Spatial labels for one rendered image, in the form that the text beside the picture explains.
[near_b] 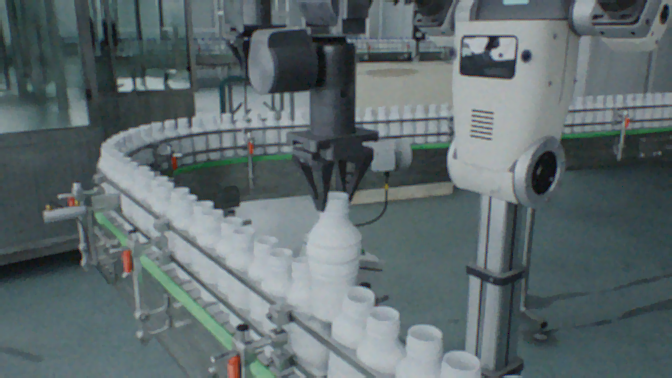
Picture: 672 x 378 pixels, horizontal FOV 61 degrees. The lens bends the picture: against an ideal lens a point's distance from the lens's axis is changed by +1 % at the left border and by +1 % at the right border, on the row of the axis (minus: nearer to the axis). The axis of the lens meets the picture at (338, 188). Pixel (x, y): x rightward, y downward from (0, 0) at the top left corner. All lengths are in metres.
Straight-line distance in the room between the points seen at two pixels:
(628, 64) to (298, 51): 6.41
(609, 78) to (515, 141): 5.61
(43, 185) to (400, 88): 2.82
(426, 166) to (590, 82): 4.30
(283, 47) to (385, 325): 0.33
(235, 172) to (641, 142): 2.02
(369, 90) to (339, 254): 4.11
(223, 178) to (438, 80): 3.15
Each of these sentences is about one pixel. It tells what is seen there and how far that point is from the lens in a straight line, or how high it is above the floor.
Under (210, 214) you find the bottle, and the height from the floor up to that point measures 1.16.
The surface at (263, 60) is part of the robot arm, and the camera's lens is 0.63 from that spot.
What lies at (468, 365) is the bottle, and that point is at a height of 1.15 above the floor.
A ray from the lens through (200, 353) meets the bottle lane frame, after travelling 1.10.
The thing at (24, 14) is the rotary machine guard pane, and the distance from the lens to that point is 3.72.
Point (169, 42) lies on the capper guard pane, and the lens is 5.94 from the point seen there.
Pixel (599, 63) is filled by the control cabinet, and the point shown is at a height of 1.13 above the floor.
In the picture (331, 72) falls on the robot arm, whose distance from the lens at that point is 0.66.
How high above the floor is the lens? 1.48
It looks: 16 degrees down
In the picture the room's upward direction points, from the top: straight up
